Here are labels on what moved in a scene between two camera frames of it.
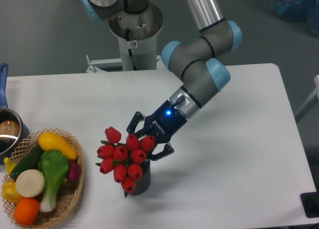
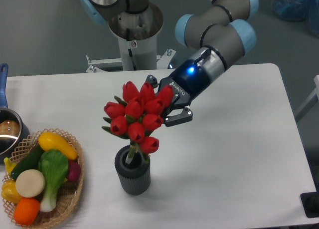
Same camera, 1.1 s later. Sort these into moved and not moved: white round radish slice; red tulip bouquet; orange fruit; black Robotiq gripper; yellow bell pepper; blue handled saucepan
Moved: black Robotiq gripper; red tulip bouquet
Not moved: white round radish slice; orange fruit; yellow bell pepper; blue handled saucepan
